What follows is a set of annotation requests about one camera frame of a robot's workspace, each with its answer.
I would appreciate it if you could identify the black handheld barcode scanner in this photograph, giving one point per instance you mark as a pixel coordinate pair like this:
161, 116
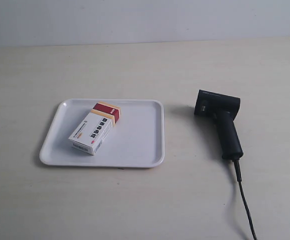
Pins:
222, 109

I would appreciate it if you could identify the white red medicine box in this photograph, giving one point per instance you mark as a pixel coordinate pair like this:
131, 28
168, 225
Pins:
95, 127

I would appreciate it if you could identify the white square plastic tray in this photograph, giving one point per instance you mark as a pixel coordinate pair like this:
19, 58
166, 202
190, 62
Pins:
137, 141

